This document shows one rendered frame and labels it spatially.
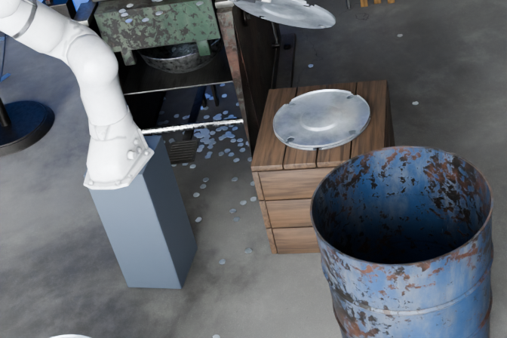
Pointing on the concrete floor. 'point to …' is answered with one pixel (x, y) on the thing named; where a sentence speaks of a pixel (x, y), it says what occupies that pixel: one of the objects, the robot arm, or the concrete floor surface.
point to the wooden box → (308, 164)
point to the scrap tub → (407, 244)
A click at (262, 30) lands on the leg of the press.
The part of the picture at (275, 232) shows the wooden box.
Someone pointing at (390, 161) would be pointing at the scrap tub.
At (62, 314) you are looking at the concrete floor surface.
